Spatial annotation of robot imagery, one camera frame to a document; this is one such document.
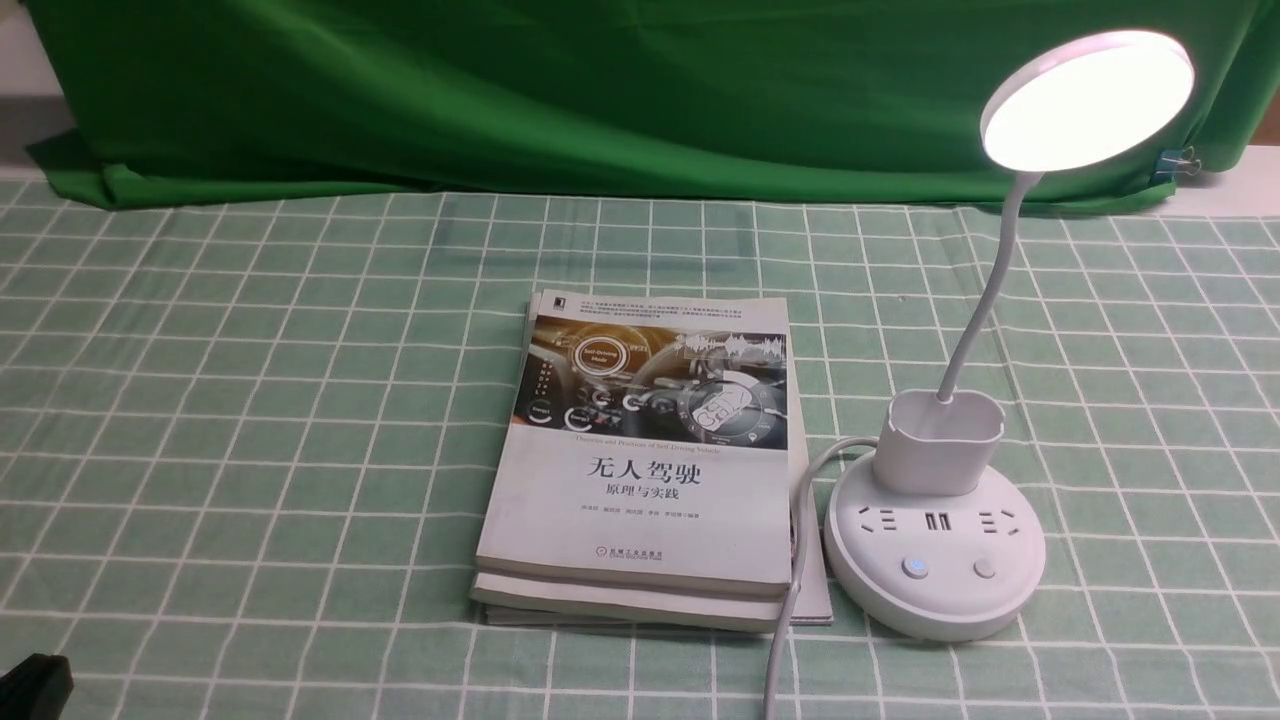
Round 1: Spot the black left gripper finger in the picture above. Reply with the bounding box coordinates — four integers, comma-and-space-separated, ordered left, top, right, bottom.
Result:
1, 653, 74, 719

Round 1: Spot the top white self-driving book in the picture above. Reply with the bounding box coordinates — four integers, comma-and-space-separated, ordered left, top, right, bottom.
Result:
475, 290, 795, 601

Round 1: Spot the white desk lamp with sockets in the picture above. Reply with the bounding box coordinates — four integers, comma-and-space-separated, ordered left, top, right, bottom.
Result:
823, 29, 1196, 642

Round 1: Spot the green backdrop cloth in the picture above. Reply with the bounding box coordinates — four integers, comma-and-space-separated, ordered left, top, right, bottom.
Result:
27, 1, 1277, 213

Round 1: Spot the blue binder clip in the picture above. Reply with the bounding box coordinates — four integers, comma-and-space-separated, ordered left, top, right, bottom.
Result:
1151, 146, 1202, 184

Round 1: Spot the white lamp power cable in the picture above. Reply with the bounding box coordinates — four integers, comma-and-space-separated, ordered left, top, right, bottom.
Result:
762, 436, 881, 720

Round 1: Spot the green checkered tablecloth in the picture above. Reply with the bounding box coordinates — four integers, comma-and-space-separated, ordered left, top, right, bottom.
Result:
0, 168, 1280, 720

